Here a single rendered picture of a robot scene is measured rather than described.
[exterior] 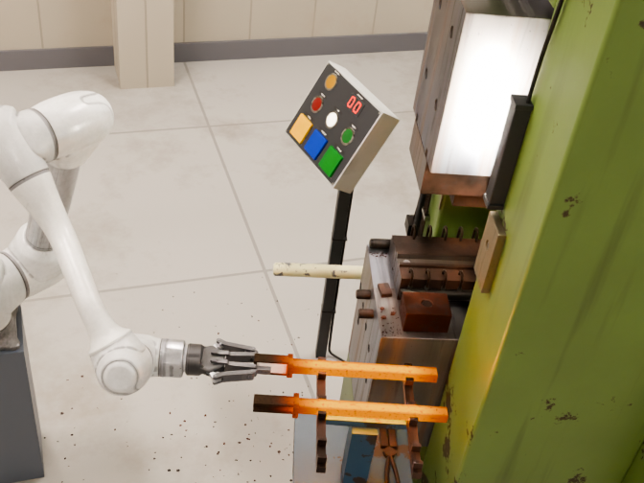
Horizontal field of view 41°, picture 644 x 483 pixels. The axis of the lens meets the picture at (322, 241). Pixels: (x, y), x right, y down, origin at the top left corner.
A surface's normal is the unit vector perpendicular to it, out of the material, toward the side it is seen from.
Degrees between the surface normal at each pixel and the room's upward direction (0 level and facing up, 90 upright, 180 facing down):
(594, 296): 90
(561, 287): 90
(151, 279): 0
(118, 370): 65
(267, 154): 0
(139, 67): 90
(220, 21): 90
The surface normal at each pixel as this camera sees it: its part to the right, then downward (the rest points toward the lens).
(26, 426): 0.30, 0.62
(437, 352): 0.05, 0.63
